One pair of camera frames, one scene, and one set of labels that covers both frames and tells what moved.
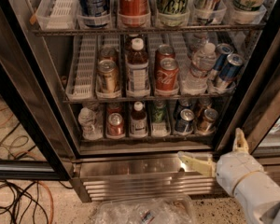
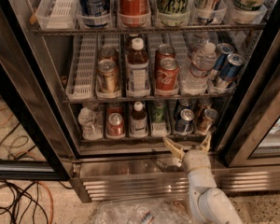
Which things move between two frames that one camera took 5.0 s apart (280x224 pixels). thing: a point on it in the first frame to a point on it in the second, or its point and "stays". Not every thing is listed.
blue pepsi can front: [185, 123] stays
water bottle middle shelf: [204, 61] stays
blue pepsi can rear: [181, 104] stays
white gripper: [234, 171] to [194, 159]
